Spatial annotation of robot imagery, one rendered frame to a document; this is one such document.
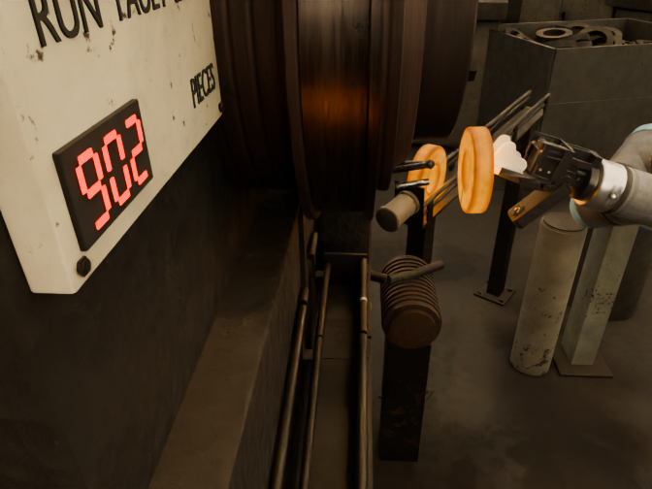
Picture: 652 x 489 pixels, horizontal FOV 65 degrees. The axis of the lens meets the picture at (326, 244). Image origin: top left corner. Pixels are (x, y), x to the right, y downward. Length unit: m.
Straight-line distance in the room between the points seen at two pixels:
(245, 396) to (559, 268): 1.22
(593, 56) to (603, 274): 1.44
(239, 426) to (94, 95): 0.26
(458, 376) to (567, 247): 0.53
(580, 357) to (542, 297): 0.32
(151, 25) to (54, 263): 0.15
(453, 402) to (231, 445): 1.28
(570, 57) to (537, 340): 1.53
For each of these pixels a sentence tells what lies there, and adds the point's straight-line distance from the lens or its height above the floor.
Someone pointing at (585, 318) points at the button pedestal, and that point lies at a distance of 1.75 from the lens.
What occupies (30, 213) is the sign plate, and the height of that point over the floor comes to 1.10.
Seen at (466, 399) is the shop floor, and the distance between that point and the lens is 1.66.
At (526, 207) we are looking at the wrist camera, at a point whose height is 0.76.
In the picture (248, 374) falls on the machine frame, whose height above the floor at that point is 0.87.
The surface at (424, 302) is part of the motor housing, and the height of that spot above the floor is 0.53.
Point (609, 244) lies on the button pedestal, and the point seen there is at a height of 0.45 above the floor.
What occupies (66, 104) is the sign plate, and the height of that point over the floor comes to 1.13.
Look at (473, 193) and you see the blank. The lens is 0.91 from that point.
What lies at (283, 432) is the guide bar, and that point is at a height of 0.75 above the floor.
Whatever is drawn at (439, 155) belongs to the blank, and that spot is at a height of 0.76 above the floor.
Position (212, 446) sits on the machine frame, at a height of 0.87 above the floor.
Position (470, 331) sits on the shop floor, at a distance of 1.90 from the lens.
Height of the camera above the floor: 1.19
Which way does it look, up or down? 31 degrees down
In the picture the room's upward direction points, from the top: 1 degrees counter-clockwise
